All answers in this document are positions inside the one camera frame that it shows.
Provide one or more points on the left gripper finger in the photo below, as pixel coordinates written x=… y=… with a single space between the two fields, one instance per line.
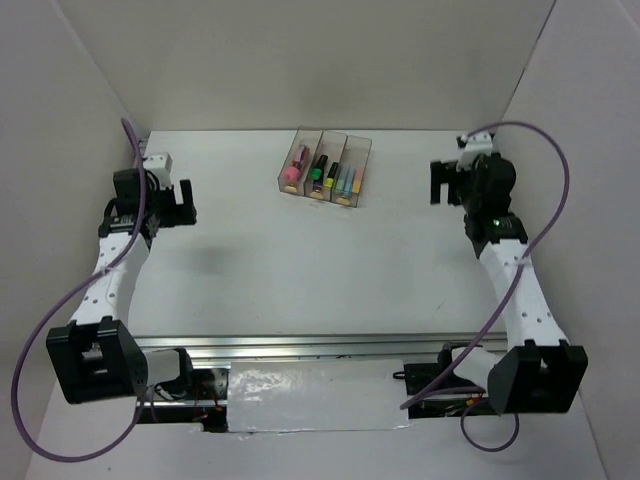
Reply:
x=188 y=215
x=167 y=213

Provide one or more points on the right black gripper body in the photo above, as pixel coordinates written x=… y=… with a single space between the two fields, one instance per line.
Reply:
x=470 y=198

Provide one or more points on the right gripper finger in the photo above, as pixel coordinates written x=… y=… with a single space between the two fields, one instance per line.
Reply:
x=453 y=179
x=436 y=180

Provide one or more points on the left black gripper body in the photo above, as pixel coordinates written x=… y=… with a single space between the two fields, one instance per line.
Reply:
x=158 y=195

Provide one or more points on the clear orange highlighter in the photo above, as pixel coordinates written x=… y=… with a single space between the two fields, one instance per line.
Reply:
x=357 y=181

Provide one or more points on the clear blue highlighter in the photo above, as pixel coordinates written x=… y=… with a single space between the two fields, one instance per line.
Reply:
x=348 y=182

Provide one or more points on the black yellow highlighter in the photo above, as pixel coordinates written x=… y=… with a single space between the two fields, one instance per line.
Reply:
x=331 y=176

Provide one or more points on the pink cap pen bundle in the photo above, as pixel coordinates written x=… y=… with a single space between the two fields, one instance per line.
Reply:
x=300 y=159

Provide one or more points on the black green highlighter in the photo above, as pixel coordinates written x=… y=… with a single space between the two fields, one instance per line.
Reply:
x=317 y=173

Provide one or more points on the clear green highlighter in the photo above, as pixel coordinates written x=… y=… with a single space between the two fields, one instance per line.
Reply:
x=339 y=184

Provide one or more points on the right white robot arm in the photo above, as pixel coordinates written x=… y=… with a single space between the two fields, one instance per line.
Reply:
x=541 y=371

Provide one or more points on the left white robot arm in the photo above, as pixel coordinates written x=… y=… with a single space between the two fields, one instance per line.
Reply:
x=94 y=356

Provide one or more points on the clear right organizer bin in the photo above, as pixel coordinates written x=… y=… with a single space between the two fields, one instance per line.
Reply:
x=355 y=154

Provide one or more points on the clear organizer bin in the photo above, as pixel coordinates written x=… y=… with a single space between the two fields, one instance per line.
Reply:
x=355 y=154
x=311 y=138
x=331 y=144

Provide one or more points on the clear middle organizer bin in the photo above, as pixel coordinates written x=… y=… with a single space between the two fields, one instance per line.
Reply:
x=331 y=144

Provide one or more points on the clear left organizer bin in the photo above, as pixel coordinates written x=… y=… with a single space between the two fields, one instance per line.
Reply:
x=311 y=138

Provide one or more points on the white foil cover plate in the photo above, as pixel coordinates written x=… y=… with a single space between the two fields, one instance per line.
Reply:
x=339 y=395

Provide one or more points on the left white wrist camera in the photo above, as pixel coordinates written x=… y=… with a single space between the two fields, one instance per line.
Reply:
x=160 y=165

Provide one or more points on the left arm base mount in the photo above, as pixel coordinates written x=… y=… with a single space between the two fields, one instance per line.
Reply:
x=200 y=390

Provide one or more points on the aluminium front rail frame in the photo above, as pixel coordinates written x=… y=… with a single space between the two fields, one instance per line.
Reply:
x=224 y=349

